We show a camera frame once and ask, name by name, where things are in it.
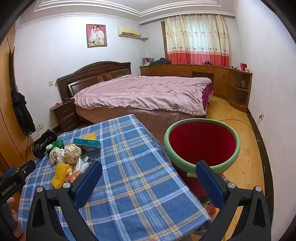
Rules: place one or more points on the green pepper toy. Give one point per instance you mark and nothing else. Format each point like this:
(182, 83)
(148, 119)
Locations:
(59, 144)

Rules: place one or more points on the dark clothes pile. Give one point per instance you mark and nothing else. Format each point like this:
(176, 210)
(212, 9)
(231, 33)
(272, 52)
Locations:
(161, 61)

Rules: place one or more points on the wall socket with plug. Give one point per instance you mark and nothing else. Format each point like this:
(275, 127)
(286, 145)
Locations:
(261, 117)

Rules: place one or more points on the small yellow foam net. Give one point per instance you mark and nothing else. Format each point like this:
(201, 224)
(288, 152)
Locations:
(90, 136)

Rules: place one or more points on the large yellow foam net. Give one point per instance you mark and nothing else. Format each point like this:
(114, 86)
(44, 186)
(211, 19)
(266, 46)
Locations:
(60, 176)

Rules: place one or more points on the red items on nightstand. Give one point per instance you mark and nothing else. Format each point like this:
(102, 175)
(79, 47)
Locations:
(55, 105)

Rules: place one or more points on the dark wooden bed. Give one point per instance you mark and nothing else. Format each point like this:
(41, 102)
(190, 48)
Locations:
(92, 71)

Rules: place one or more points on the clear plastic wrapper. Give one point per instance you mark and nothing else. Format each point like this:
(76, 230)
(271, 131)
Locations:
(81, 165)

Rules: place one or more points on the low wall socket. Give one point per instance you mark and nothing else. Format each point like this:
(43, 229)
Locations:
(41, 126)

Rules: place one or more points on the person's left hand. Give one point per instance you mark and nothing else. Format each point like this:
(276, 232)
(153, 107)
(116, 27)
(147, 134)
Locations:
(16, 224)

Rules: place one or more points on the black dumbbell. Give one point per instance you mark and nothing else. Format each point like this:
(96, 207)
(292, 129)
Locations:
(45, 141)

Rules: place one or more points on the blue plaid tablecloth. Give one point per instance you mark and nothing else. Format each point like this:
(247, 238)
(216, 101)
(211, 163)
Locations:
(134, 176)

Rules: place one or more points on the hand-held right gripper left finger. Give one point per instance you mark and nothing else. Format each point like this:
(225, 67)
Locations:
(89, 183)

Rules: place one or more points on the cream and red curtain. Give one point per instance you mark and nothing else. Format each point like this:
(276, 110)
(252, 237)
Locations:
(196, 39)

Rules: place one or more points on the wall light switch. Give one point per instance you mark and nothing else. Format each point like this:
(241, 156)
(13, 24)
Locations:
(51, 82)

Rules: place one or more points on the pink checked blanket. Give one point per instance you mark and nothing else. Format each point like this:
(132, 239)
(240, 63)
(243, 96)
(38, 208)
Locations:
(143, 92)

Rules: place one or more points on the framed wall photo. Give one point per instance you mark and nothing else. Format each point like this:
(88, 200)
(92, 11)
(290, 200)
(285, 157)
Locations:
(96, 36)

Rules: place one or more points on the black jacket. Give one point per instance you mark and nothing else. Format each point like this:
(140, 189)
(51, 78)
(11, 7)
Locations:
(22, 111)

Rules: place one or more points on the small glass jar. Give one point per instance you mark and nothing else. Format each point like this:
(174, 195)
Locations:
(243, 84)

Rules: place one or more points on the wooden wardrobe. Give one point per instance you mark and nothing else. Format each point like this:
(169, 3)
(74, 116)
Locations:
(4, 115)

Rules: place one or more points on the row of books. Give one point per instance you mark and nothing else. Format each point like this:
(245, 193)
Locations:
(147, 61)

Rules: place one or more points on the red box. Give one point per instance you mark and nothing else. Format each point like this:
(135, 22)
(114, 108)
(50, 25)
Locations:
(243, 66)

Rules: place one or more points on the long wooden cabinet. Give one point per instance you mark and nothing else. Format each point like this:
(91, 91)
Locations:
(180, 70)

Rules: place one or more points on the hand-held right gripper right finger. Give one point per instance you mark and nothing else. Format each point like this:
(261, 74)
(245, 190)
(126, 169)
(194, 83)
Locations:
(209, 185)

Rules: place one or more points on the wall air conditioner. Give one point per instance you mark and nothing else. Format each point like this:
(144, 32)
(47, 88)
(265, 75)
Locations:
(129, 32)

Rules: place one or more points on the dark wooden nightstand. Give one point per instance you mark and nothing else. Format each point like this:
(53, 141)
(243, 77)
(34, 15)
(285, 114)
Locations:
(66, 115)

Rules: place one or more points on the paper ball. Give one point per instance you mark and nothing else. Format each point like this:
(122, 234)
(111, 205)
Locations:
(72, 154)
(55, 155)

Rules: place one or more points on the red bucket with green rim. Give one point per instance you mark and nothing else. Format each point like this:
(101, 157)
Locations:
(201, 141)

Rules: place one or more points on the teal cardboard box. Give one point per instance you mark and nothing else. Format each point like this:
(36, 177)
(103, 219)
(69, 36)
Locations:
(89, 143)

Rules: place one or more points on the wooden corner shelf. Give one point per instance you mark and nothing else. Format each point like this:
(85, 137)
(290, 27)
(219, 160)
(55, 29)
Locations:
(239, 97)

